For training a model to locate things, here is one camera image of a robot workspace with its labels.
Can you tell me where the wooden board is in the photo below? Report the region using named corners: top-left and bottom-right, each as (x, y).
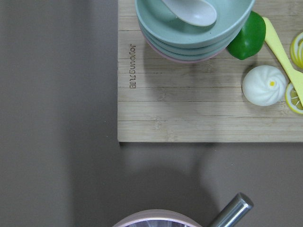
top-left (117, 0), bottom-right (303, 142)

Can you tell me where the pink bottom bowl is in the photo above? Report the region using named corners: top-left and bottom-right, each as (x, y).
top-left (145, 38), bottom-right (224, 64)

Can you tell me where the pink bowl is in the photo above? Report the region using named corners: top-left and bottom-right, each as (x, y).
top-left (145, 38), bottom-right (224, 64)
top-left (114, 209), bottom-right (201, 227)

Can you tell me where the green bowl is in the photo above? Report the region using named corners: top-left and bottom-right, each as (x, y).
top-left (139, 23), bottom-right (241, 60)
top-left (135, 0), bottom-right (255, 48)

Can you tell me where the green top bowl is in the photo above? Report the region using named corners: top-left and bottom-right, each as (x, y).
top-left (135, 0), bottom-right (255, 48)

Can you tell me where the white ceramic spoon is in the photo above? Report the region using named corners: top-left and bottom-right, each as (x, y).
top-left (162, 0), bottom-right (217, 26)

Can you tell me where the green lime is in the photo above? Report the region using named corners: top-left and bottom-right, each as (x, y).
top-left (227, 11), bottom-right (266, 60)

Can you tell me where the metal ice scoop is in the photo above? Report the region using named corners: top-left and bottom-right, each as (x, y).
top-left (208, 192), bottom-right (254, 227)

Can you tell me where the lemon slice back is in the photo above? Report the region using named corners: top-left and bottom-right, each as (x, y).
top-left (285, 83), bottom-right (303, 114)

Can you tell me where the lemon slice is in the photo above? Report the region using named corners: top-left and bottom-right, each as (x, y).
top-left (285, 83), bottom-right (303, 114)
top-left (290, 33), bottom-right (303, 69)

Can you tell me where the yellow plastic knife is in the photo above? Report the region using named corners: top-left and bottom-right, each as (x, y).
top-left (262, 17), bottom-right (303, 104)

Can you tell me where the lemon slice front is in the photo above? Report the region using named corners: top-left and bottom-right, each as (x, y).
top-left (290, 33), bottom-right (303, 69)

